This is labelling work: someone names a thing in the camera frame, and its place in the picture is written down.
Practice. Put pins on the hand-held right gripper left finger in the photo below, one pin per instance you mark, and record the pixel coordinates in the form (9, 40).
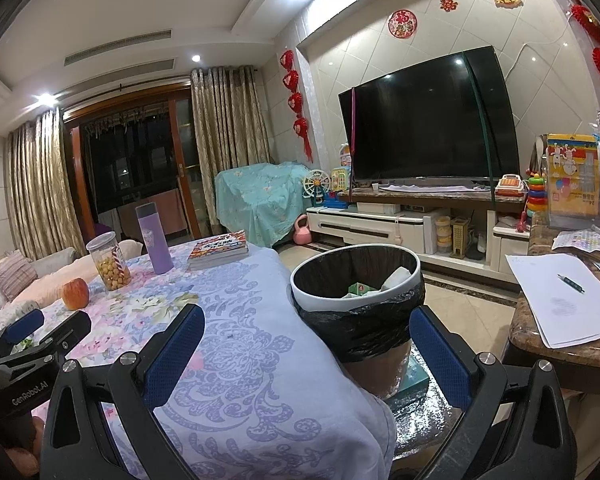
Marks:
(175, 360)

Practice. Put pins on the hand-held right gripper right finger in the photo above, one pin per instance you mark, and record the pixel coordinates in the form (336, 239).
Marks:
(440, 355)

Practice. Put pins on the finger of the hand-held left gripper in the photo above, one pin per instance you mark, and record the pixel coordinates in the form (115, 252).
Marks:
(25, 322)
(65, 330)

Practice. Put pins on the green yellow wrapper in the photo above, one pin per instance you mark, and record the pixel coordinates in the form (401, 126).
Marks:
(26, 343)

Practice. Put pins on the green small box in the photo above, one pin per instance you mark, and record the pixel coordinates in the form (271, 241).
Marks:
(361, 289)

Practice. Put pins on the white trash bin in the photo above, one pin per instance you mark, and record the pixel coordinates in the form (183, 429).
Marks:
(305, 302)

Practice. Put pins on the person's left hand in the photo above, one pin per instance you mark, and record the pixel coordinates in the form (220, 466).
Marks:
(22, 457)

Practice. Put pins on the teal flat box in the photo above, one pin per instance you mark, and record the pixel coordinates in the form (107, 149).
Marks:
(415, 380)

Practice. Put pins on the red apple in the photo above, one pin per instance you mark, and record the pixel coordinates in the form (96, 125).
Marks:
(75, 294)

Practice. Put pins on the striped pink pillow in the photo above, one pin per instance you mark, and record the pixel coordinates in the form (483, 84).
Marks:
(12, 267)

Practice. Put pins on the silver foil mat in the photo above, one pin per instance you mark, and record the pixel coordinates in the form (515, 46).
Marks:
(420, 420)

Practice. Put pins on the clear jar of snack balls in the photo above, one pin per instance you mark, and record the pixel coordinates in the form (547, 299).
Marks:
(109, 265)

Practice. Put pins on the black bin bag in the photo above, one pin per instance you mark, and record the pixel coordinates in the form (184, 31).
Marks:
(360, 330)

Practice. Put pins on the marble side table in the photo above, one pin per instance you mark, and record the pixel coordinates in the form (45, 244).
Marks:
(530, 350)

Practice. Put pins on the purple bottle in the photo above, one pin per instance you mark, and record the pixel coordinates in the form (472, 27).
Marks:
(155, 245)

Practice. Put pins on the stack of colourful books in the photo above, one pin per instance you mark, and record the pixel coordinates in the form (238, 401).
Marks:
(217, 251)

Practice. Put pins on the yellow slotted box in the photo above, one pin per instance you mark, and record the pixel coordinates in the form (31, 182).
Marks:
(460, 237)

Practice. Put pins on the stacked yellow white containers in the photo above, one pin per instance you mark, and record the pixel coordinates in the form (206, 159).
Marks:
(443, 235)

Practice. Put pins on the white paper sheets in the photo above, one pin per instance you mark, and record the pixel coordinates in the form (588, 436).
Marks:
(555, 310)

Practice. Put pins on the gold curtain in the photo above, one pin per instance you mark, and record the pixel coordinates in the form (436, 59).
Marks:
(230, 125)
(42, 185)

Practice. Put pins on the white television cabinet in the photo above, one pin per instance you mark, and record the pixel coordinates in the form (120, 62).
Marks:
(370, 225)

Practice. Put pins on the black pen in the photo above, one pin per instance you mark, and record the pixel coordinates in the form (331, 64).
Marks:
(571, 283)

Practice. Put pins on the pink kettlebell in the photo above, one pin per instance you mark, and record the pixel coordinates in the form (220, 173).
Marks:
(301, 232)

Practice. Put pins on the teal cloth cover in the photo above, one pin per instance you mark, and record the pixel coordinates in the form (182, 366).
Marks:
(260, 200)

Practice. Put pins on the dotted sticker sheet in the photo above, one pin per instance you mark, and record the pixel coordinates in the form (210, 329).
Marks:
(580, 240)

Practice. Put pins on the wooden sliding glass door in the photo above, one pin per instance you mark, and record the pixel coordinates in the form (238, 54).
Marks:
(130, 160)

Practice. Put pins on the toy cash register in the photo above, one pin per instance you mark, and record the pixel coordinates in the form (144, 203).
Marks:
(510, 185)

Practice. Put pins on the yellow green toy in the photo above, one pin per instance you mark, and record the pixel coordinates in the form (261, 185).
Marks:
(340, 180)

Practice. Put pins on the white ferris wheel toy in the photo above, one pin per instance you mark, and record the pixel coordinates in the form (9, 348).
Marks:
(317, 185)

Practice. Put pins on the colourful cartoon box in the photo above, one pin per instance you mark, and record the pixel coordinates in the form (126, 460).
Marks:
(572, 180)

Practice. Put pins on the colourful toy house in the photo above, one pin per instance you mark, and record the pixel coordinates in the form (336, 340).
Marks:
(346, 155)

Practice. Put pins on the ceiling spot light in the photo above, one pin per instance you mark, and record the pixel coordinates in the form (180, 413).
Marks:
(196, 57)
(47, 100)

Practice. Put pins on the black flat television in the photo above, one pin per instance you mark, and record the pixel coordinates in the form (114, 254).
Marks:
(425, 120)

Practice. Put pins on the pink ribbon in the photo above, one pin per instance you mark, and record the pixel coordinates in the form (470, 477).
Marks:
(354, 130)

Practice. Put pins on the ceiling air vent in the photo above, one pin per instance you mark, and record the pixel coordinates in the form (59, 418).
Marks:
(117, 45)
(130, 66)

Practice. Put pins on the round red wall decoration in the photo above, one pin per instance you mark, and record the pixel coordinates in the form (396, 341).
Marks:
(403, 23)

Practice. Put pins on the small red wall sticker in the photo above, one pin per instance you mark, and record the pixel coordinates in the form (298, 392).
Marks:
(448, 4)

